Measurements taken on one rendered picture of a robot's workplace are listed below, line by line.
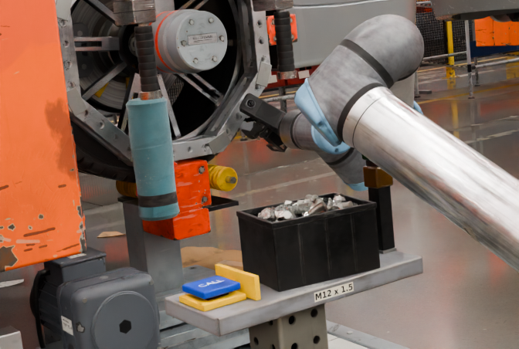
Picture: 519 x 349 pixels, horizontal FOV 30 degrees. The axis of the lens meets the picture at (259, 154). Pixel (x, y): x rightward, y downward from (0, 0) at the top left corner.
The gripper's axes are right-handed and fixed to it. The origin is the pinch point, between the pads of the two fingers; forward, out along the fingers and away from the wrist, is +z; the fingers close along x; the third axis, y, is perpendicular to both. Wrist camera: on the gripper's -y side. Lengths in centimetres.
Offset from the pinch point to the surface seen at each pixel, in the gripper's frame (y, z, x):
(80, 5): -45.1, 14.8, -0.4
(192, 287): -29, -69, -51
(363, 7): 15, 4, 50
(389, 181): -7, -72, -15
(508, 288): 106, -5, 16
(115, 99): -24.3, 14.8, -12.7
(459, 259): 116, 30, 26
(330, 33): 10.9, 4.3, 36.8
